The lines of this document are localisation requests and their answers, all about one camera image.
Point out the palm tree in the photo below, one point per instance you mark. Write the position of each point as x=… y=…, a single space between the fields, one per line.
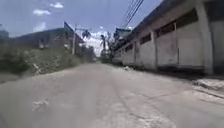
x=104 y=43

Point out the grey concrete road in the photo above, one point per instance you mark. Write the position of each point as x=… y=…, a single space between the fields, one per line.
x=106 y=96

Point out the utility pole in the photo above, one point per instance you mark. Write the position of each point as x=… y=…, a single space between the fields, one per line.
x=74 y=39

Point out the long pale concrete building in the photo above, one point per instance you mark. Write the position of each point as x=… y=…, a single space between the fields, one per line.
x=173 y=40

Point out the grey building with sloped roof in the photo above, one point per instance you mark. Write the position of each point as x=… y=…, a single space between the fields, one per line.
x=46 y=38

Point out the overgrown bushes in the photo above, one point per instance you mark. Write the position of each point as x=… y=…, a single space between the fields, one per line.
x=33 y=60

